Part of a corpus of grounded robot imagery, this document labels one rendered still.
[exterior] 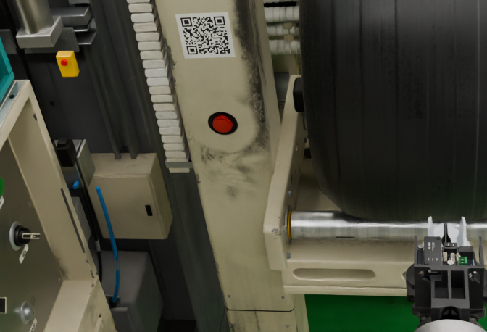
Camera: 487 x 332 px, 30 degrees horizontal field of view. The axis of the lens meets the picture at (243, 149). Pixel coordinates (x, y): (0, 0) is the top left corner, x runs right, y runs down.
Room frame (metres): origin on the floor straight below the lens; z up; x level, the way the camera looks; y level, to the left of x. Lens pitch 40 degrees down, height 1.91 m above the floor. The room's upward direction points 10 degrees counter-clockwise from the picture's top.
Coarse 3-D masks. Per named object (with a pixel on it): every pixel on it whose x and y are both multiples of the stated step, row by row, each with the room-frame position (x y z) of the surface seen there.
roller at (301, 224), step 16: (288, 224) 1.00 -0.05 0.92; (304, 224) 0.99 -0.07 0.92; (320, 224) 0.99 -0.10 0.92; (336, 224) 0.98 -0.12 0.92; (352, 224) 0.98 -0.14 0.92; (368, 224) 0.97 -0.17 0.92; (384, 224) 0.96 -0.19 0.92; (400, 224) 0.96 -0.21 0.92; (416, 224) 0.95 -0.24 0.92; (480, 224) 0.93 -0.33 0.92; (400, 240) 0.95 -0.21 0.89
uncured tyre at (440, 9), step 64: (320, 0) 0.93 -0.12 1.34; (384, 0) 0.90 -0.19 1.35; (448, 0) 0.88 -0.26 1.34; (320, 64) 0.90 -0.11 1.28; (384, 64) 0.86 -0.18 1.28; (448, 64) 0.84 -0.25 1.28; (320, 128) 0.88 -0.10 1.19; (384, 128) 0.84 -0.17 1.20; (448, 128) 0.82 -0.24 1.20; (384, 192) 0.85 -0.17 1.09; (448, 192) 0.83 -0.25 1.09
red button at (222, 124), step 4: (220, 116) 1.09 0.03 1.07; (224, 116) 1.09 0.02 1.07; (216, 120) 1.09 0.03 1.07; (220, 120) 1.09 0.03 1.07; (224, 120) 1.09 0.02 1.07; (228, 120) 1.09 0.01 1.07; (212, 124) 1.09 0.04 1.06; (216, 124) 1.09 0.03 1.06; (220, 124) 1.09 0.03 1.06; (224, 124) 1.09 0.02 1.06; (228, 124) 1.09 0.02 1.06; (232, 124) 1.09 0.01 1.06; (216, 128) 1.09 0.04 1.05; (220, 128) 1.09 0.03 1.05; (224, 128) 1.09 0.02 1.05; (228, 128) 1.09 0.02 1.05; (220, 132) 1.09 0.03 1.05; (224, 132) 1.09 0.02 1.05
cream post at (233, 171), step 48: (192, 0) 1.10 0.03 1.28; (240, 0) 1.08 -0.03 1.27; (240, 48) 1.08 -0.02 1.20; (192, 96) 1.10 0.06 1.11; (240, 96) 1.08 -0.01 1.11; (192, 144) 1.11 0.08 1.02; (240, 144) 1.09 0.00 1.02; (240, 192) 1.09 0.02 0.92; (240, 240) 1.10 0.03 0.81; (240, 288) 1.10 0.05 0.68
